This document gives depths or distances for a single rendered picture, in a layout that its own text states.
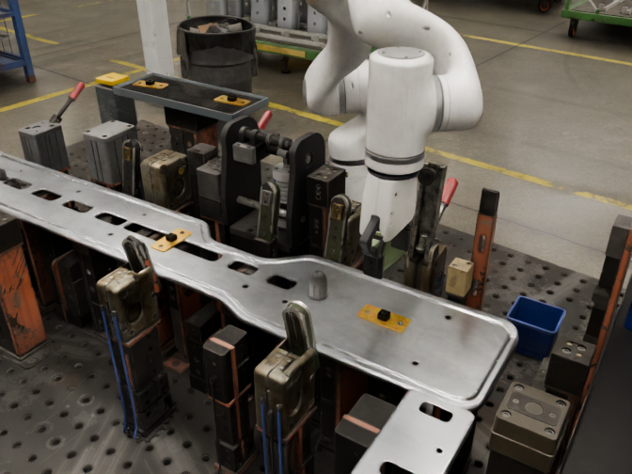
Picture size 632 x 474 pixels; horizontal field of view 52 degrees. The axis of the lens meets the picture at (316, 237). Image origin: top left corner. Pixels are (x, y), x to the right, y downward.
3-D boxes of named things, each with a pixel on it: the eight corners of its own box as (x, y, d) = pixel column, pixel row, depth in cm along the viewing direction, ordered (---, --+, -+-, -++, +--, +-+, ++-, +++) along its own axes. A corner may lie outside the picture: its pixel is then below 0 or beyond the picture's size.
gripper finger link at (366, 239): (385, 198, 95) (384, 230, 98) (359, 223, 89) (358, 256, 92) (392, 200, 94) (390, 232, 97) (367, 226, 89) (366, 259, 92)
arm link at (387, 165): (383, 130, 96) (382, 149, 98) (354, 150, 90) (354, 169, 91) (435, 141, 92) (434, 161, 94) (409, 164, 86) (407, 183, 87)
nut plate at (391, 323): (355, 316, 107) (355, 310, 106) (366, 304, 110) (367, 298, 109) (402, 333, 103) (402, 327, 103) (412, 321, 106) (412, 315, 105)
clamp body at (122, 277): (111, 429, 126) (76, 282, 108) (155, 390, 134) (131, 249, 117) (145, 449, 121) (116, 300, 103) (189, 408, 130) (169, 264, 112)
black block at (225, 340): (201, 475, 116) (183, 350, 101) (238, 435, 124) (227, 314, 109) (236, 495, 113) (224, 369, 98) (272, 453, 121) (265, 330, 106)
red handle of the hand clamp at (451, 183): (407, 245, 113) (442, 173, 118) (410, 251, 115) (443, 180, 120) (430, 252, 111) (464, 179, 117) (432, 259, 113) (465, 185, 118)
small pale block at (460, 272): (428, 420, 127) (448, 266, 108) (434, 409, 130) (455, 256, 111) (445, 428, 125) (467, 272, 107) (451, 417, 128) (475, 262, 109)
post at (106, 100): (118, 233, 189) (91, 86, 166) (137, 222, 194) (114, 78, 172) (137, 240, 185) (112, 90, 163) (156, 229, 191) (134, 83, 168)
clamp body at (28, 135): (39, 251, 180) (7, 130, 162) (72, 234, 188) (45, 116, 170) (63, 261, 176) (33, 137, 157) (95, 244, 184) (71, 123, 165)
